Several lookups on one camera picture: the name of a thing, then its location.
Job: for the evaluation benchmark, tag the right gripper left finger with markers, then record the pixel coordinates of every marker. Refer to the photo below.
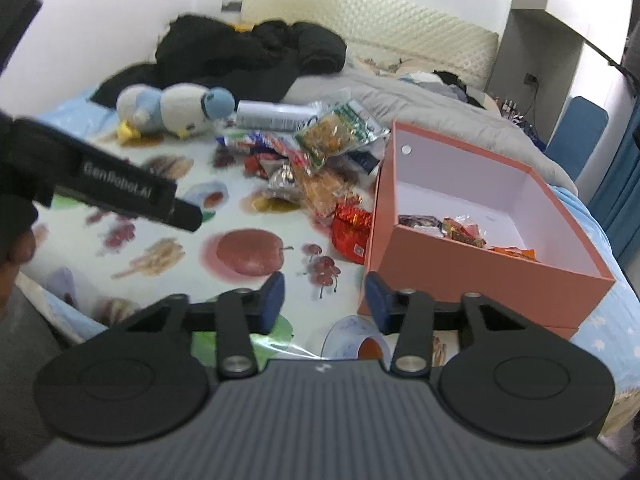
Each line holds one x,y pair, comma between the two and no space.
139,380

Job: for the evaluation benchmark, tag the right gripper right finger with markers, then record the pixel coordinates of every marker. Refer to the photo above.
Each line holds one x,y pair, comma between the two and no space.
492,369

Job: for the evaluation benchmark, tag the orange label snack bag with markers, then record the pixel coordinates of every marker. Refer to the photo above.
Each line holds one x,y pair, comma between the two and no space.
514,252

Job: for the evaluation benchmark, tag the brown sticks snack packet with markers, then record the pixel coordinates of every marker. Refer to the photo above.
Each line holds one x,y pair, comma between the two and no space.
466,233

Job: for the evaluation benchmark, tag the dark brown snack bag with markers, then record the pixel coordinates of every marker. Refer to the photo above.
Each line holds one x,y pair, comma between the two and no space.
426,224

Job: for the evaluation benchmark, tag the red foil snack packet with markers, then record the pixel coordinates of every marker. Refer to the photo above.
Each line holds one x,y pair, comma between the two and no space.
350,231

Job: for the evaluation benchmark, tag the blue white snack bag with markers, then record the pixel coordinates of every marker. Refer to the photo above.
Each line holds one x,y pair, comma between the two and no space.
253,143

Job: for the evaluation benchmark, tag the silver orange snack bag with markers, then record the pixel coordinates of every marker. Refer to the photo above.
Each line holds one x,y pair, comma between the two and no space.
320,192

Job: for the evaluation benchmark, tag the green clear snack bag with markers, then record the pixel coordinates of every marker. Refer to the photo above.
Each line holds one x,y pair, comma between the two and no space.
344,128

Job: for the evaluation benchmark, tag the person left hand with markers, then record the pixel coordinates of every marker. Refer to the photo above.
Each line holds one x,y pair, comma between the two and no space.
21,252

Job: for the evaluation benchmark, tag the light blue star bedsheet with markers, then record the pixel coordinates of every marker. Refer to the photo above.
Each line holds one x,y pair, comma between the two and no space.
610,332

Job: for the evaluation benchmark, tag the blue white plush bird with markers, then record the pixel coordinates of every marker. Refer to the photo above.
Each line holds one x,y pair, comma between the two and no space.
182,110

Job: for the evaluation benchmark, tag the pink cardboard box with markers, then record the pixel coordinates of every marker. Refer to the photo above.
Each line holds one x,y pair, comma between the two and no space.
428,174

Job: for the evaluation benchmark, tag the blue curtain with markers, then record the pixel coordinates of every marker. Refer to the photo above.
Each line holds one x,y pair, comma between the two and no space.
616,203

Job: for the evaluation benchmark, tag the small red snack packet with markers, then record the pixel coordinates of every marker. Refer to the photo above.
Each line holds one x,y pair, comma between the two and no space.
255,165

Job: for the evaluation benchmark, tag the white cylindrical tube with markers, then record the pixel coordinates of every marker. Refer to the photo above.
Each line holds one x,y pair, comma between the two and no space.
254,115

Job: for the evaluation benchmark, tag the black jacket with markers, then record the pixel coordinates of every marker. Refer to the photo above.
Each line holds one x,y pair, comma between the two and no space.
259,65

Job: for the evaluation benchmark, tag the clear blue plastic bag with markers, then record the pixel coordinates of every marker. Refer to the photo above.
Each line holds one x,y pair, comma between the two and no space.
364,162

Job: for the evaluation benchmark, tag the blue chair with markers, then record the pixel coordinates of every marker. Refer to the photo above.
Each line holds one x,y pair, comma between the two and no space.
577,135

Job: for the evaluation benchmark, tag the grey quilt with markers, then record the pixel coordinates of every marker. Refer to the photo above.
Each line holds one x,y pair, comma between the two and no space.
390,100

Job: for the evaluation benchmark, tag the dark clothes pile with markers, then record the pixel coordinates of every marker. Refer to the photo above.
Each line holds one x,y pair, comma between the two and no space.
446,84

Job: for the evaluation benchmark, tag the cream quilted headboard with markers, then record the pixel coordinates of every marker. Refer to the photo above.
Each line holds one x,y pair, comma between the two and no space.
390,31

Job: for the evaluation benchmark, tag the grey bedside shelf unit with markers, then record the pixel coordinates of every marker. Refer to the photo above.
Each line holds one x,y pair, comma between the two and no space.
554,50

